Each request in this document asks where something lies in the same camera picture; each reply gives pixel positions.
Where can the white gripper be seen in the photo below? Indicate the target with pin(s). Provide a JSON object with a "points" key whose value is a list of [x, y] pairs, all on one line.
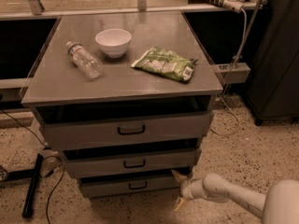
{"points": [[186, 189]]}

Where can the grey bottom drawer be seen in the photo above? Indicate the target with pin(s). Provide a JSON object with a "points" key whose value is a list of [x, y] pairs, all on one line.
{"points": [[124, 186]]}

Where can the grey drawer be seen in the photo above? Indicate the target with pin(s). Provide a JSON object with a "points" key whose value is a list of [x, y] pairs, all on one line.
{"points": [[114, 132], [124, 186], [133, 163]]}

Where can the grey middle drawer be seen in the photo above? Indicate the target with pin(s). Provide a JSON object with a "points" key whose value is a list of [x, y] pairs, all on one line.
{"points": [[133, 163]]}

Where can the grey top drawer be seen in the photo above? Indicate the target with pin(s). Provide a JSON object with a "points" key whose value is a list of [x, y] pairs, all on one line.
{"points": [[114, 132]]}

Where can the grey drawer cabinet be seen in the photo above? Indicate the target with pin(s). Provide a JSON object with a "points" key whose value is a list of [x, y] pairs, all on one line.
{"points": [[60, 93]]}

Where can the green chip bag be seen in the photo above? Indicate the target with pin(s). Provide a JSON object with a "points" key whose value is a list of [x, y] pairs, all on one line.
{"points": [[166, 63]]}

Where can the black cabinet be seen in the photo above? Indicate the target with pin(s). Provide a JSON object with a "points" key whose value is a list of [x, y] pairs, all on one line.
{"points": [[273, 88]]}

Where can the black floor bar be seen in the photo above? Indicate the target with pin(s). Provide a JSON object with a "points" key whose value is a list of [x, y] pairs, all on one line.
{"points": [[33, 174]]}

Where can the white bowl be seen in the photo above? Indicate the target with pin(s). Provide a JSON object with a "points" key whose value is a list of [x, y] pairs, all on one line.
{"points": [[113, 42]]}

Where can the clear plastic water bottle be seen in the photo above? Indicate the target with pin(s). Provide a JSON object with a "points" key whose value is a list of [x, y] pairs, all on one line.
{"points": [[86, 62]]}

